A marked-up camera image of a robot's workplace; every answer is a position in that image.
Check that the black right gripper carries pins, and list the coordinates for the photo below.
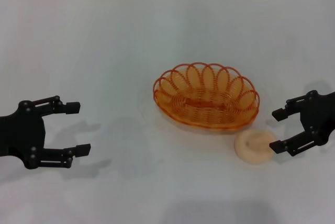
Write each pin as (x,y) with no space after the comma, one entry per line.
(320,116)

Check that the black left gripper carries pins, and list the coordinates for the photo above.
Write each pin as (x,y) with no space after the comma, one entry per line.
(23,132)

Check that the round beige bread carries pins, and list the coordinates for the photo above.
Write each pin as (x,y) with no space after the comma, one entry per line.
(251,153)

